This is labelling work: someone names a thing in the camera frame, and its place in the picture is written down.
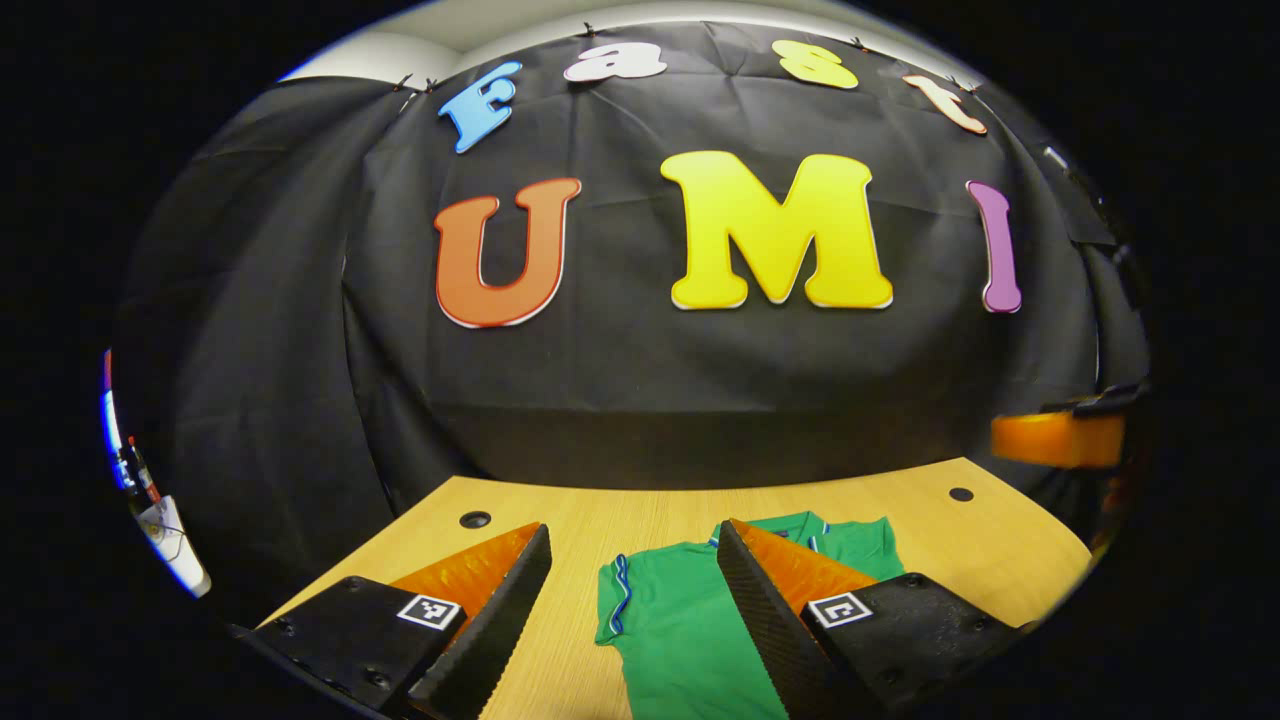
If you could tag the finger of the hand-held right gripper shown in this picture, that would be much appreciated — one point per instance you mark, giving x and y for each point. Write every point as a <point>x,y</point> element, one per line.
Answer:
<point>1060,440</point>

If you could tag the black backdrop cloth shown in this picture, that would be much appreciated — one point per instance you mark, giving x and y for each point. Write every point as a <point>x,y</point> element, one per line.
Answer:
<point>600,380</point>

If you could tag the green T-shirt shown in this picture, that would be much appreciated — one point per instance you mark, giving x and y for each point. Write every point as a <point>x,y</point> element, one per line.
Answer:
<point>680,630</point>

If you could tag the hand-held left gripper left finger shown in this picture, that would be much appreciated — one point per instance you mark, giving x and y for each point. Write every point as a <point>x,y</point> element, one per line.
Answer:
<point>505,620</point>

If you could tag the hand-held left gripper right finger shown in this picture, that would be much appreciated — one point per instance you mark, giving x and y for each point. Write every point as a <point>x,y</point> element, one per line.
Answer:
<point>765,620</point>

